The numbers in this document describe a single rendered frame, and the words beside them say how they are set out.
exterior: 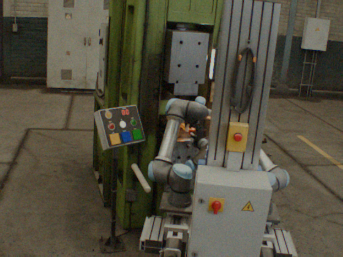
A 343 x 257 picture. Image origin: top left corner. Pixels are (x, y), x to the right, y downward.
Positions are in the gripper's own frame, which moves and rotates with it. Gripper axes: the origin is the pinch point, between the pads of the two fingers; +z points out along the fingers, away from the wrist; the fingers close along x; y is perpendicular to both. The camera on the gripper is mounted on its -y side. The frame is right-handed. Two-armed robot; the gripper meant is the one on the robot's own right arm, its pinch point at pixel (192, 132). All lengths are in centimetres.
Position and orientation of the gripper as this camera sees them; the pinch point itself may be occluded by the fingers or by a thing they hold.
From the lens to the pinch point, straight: 316.9
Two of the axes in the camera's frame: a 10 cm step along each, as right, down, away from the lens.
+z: -3.1, -2.8, 9.1
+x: 9.5, -0.3, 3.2
